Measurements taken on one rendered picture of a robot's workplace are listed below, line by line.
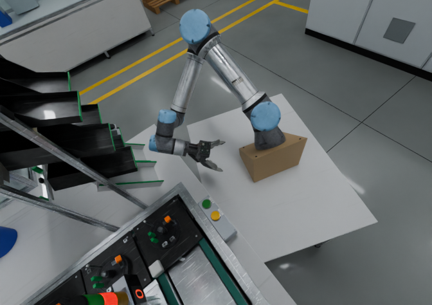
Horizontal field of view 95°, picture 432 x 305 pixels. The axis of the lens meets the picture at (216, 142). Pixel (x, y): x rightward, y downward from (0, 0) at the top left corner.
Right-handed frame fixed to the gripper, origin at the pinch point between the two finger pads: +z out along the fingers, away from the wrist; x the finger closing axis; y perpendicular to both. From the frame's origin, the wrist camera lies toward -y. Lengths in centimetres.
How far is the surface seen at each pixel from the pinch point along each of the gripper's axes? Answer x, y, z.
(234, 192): -14.6, -11.8, 10.5
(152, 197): -20.4, -30.2, -31.4
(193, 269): -49, -6, -8
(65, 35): 232, -205, -234
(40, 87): 5, 23, -70
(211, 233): -34.6, -2.9, -2.2
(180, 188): -16.0, -14.2, -17.8
